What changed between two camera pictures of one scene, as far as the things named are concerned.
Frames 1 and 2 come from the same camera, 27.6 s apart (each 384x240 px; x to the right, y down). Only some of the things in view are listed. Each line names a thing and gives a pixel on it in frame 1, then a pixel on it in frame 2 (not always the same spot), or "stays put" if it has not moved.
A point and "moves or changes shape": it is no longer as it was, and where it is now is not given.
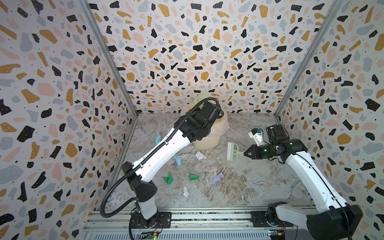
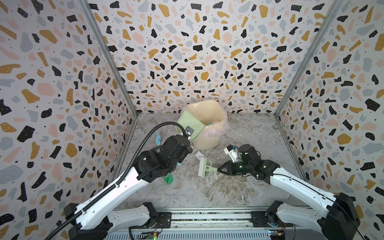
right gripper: x=255 y=151 to x=231 y=167
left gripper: x=197 y=112 to x=187 y=152
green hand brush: x=233 y=152 moves or changes shape
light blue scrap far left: x=158 y=138 stays put
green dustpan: x=201 y=96 moves or changes shape
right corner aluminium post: x=337 y=6 stays put
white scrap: x=199 y=155 stays put
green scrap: x=169 y=179 stays put
